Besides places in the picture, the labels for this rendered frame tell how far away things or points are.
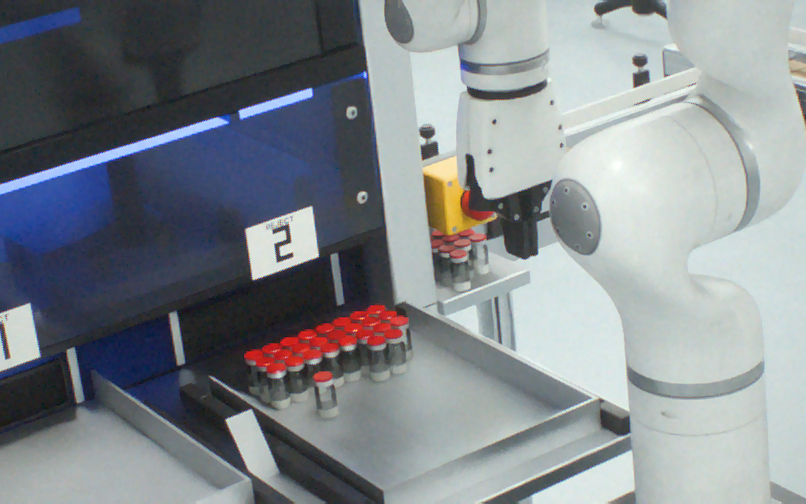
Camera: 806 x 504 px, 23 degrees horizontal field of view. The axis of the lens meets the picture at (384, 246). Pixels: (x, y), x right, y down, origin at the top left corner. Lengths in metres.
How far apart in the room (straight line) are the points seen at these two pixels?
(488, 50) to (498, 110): 0.06
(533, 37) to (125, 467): 0.62
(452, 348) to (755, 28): 0.76
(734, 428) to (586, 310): 2.65
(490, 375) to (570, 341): 2.10
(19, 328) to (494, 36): 0.59
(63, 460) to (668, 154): 0.78
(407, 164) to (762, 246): 2.46
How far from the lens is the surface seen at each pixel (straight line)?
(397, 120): 2.25
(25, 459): 2.14
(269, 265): 2.20
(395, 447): 2.04
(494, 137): 1.86
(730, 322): 1.71
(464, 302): 2.37
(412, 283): 2.32
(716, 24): 1.57
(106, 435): 2.16
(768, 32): 1.59
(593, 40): 6.23
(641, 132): 1.65
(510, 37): 1.83
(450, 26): 1.78
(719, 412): 1.75
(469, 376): 2.17
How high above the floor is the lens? 1.84
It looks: 22 degrees down
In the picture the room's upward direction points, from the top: 7 degrees counter-clockwise
